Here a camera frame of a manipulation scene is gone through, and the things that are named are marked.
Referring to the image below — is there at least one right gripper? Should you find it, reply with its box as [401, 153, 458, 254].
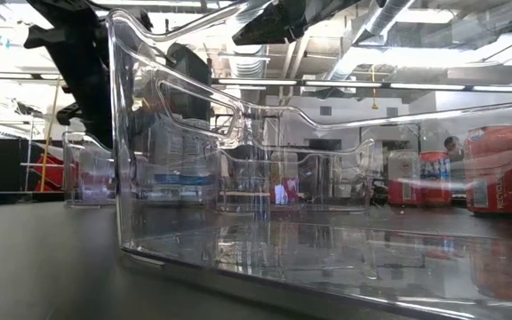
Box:
[231, 0, 364, 45]

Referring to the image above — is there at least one black room divider panel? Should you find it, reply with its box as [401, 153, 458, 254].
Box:
[165, 43, 215, 134]

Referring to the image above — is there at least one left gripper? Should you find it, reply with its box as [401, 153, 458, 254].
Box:
[23, 0, 115, 148]

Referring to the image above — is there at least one metal rack cart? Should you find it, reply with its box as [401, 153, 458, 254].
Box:
[19, 113, 68, 193]

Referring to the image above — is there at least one person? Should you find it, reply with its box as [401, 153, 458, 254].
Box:
[442, 135, 462, 162]

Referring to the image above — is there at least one yellow hanging cable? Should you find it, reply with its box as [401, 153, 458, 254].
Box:
[40, 77, 61, 193]

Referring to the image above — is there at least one red bottle white cap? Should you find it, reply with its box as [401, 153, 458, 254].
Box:
[271, 150, 300, 206]
[388, 149, 420, 206]

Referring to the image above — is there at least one black divider panel row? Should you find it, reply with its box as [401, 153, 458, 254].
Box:
[0, 136, 68, 196]

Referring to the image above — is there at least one red storage bin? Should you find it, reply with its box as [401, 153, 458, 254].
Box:
[33, 153, 68, 193]

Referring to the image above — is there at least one yellow ceiling drop cord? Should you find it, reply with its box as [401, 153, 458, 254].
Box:
[370, 64, 380, 111]

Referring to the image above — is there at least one red Fanta soda can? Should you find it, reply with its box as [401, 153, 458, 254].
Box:
[418, 150, 453, 206]
[463, 124, 512, 218]

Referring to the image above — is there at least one red and white soda can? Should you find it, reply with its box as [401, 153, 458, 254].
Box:
[77, 148, 116, 202]

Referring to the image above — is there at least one black table mat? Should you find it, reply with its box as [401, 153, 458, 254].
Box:
[0, 197, 512, 320]

